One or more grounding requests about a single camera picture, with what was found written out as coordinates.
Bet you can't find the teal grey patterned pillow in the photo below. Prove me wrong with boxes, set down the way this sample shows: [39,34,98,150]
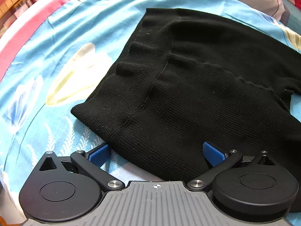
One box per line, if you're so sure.
[281,0,300,30]

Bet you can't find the black knit pants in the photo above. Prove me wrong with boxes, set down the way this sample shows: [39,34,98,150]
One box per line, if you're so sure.
[70,7,301,213]

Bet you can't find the blue floral bed sheet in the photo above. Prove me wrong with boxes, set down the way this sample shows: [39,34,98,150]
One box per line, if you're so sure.
[1,0,300,225]

